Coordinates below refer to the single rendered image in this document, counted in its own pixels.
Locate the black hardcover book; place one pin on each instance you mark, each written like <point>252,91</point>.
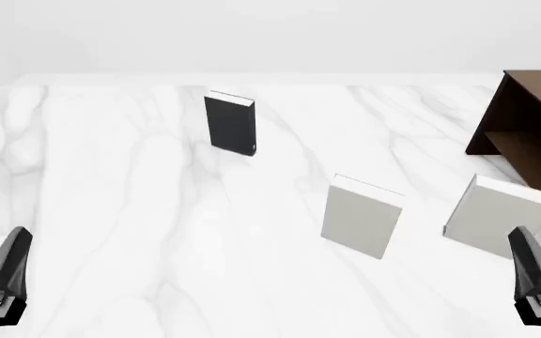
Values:
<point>231,125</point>

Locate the thick white book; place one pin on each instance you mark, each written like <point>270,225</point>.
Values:
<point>493,218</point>

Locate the dark brown wooden shelf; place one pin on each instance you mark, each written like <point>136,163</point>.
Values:
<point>529,116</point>

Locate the pale grey book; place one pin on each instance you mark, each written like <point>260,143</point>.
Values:
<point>360,222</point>

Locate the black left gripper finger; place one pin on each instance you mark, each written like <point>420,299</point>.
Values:
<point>11,262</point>

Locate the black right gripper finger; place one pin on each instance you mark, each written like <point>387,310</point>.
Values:
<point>533,267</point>

